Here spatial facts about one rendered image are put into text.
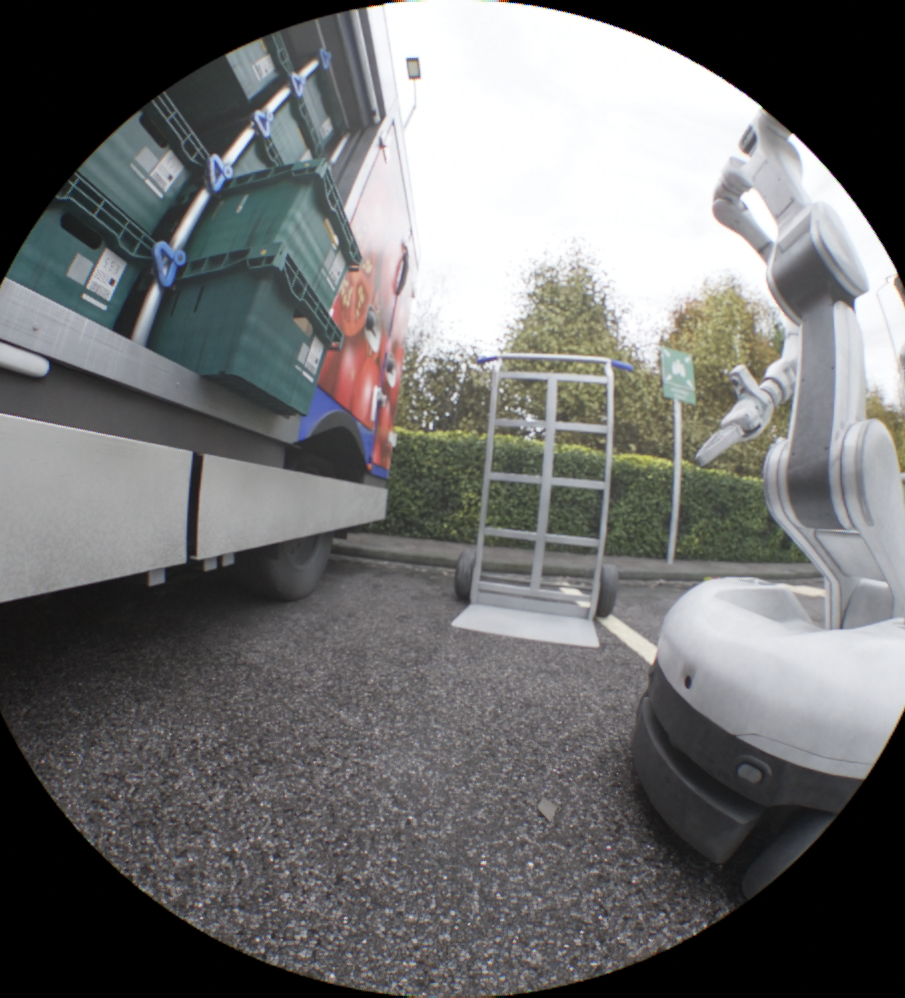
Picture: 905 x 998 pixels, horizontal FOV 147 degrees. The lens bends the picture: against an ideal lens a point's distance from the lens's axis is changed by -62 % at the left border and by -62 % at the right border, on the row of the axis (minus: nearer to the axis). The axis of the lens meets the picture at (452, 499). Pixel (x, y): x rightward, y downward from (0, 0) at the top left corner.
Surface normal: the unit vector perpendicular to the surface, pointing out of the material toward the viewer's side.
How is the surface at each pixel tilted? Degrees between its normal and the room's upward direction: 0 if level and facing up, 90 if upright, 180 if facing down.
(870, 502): 100
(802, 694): 58
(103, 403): 90
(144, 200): 96
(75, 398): 90
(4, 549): 90
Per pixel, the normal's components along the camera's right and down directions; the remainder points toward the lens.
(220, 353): -0.02, 0.08
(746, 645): -0.66, -0.75
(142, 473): 1.00, 0.10
